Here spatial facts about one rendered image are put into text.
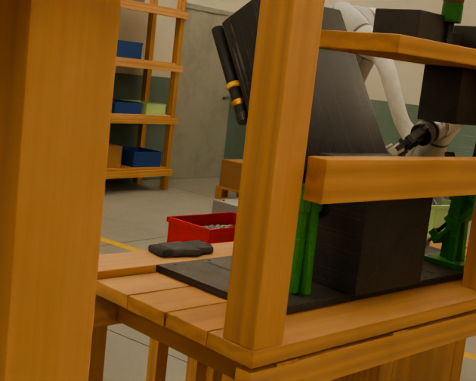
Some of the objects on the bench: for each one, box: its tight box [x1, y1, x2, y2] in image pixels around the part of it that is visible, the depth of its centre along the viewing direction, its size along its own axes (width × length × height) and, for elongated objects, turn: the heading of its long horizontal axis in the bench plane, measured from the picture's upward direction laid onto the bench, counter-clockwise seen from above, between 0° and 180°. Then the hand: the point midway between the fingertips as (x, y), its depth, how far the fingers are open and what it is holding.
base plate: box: [156, 246, 466, 314], centre depth 235 cm, size 42×110×2 cm, turn 98°
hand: (391, 153), depth 239 cm, fingers closed on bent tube, 3 cm apart
